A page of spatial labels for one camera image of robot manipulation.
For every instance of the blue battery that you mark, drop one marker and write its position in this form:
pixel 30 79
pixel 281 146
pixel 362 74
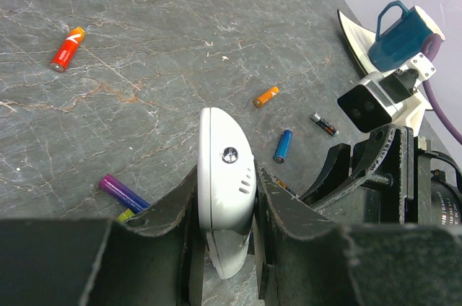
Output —
pixel 282 149

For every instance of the red orange battery near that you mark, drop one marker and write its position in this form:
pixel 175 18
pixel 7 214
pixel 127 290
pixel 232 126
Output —
pixel 285 186

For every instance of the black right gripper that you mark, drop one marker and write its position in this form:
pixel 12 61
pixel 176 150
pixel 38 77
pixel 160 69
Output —
pixel 405 181

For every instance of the white remote control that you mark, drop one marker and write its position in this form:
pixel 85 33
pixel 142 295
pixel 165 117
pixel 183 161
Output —
pixel 226 190

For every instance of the white square plate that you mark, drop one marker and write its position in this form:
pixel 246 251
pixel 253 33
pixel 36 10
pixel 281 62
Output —
pixel 359 39

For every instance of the black battery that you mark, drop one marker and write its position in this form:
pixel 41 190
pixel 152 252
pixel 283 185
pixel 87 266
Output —
pixel 324 124

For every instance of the red battery far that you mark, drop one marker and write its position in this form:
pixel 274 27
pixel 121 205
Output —
pixel 64 55

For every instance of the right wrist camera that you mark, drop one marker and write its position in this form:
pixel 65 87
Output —
pixel 379 98

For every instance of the dark blue mug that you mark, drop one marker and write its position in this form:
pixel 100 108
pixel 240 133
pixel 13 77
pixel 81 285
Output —
pixel 403 39

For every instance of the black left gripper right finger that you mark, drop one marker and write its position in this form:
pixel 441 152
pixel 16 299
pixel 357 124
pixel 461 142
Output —
pixel 303 258

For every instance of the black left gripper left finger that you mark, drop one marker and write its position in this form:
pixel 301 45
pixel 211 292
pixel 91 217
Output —
pixel 155 258

